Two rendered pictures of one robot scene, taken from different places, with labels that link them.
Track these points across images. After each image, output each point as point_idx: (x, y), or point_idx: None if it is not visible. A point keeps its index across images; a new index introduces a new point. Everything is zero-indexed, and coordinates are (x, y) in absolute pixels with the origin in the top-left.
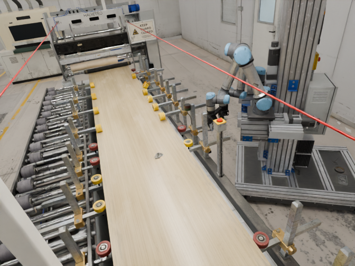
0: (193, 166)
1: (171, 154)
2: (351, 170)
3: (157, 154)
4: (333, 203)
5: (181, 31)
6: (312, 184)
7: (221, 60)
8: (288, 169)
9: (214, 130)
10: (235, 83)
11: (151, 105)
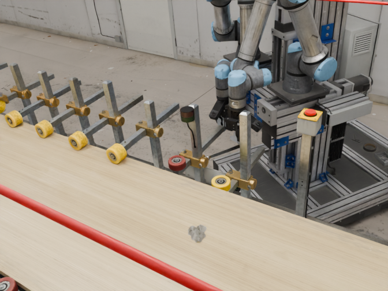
0: (285, 220)
1: (220, 218)
2: (381, 142)
3: (197, 231)
4: None
5: None
6: (361, 181)
7: (59, 38)
8: (323, 172)
9: (145, 157)
10: (117, 70)
11: (56, 141)
